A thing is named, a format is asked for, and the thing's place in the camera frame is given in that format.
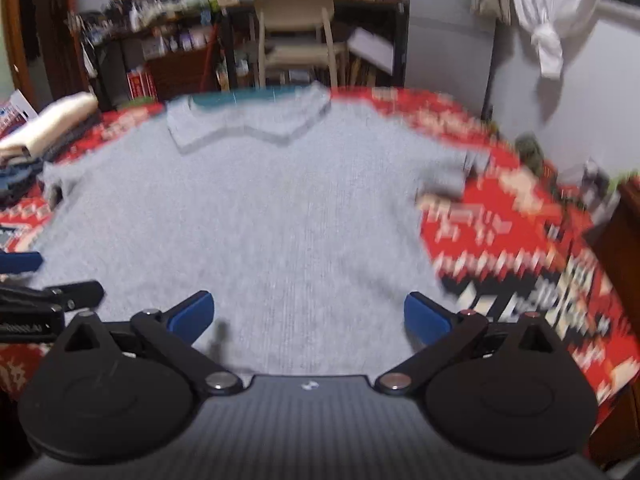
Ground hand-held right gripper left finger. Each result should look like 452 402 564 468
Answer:
60 290 245 396

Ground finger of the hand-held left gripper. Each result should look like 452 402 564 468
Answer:
0 251 44 277
0 280 105 313

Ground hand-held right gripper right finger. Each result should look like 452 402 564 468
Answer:
374 291 571 396

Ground grey knit shirt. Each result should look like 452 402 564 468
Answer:
30 84 476 376

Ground folded blue jeans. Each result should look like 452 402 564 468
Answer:
0 160 46 206

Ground red patterned blanket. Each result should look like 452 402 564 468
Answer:
0 87 640 421

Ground dark striped folded garment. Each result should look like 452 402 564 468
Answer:
42 112 103 161

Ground cream folded sweater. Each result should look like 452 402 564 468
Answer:
0 92 99 158

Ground large red white box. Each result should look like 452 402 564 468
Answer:
0 90 38 131

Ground green cutting mat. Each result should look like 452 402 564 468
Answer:
192 85 313 113

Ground small red box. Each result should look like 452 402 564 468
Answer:
126 67 158 101

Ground wooden drawer cabinet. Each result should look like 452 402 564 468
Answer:
147 50 221 101

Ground brown wooden door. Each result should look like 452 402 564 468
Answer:
0 0 87 106

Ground white flat box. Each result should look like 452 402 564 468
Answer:
347 27 396 73

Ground grey refrigerator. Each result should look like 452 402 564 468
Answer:
405 0 498 121

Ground beige plastic chair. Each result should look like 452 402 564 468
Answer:
254 0 348 88

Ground white knotted curtain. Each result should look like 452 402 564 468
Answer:
510 0 613 79

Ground black frame desk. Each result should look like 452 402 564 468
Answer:
220 0 408 91

